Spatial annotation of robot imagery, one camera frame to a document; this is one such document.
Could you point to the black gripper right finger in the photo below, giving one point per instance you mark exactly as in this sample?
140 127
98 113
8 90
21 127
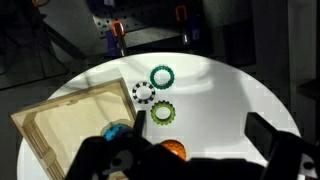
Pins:
260 133

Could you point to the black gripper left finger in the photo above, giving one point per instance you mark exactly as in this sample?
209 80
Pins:
139 122

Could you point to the wooden tray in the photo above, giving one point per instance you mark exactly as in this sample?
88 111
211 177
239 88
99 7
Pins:
53 130

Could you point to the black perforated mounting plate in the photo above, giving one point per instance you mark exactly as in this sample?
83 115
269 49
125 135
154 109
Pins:
135 20

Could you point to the left orange handled clamp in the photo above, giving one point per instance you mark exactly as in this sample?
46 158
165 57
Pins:
119 33

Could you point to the orange handled clamp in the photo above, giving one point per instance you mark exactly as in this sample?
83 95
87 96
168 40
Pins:
182 19
119 33

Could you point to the right orange handled clamp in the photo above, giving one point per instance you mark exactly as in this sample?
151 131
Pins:
182 19

